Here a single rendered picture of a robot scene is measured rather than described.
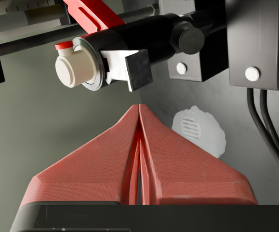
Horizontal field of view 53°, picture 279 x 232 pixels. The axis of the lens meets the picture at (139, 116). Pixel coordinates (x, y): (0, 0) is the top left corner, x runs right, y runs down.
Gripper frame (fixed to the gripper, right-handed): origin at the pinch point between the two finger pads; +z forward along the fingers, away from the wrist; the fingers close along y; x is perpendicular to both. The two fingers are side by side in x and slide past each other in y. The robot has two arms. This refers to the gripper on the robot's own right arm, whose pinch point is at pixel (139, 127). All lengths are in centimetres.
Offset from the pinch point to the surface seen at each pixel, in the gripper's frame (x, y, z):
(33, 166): 24.0, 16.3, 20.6
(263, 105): 3.7, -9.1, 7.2
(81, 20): -2.6, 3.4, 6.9
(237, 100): 13.6, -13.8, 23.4
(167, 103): 20.0, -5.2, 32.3
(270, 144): 4.7, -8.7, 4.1
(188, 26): -2.7, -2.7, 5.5
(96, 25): -2.6, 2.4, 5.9
